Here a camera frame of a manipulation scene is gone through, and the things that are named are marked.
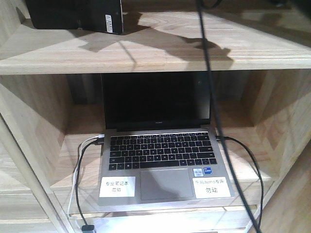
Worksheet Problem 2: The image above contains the black smartphone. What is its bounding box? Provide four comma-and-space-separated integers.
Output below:
26, 0, 123, 34

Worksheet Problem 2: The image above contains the silver laptop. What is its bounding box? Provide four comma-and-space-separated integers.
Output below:
98, 71, 234, 206

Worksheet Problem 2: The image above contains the wooden shelving unit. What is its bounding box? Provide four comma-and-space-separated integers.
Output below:
0, 0, 311, 233

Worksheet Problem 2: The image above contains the white laptop cable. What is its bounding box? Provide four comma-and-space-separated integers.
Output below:
68, 133, 105, 219

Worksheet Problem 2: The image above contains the black right laptop cable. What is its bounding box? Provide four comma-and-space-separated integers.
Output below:
215, 135, 265, 226

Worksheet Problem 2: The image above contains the black laptop cable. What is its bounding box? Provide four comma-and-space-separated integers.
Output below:
215, 135, 265, 226
74, 139, 104, 233

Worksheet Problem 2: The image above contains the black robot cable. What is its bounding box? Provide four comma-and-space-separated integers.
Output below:
195, 0, 262, 233

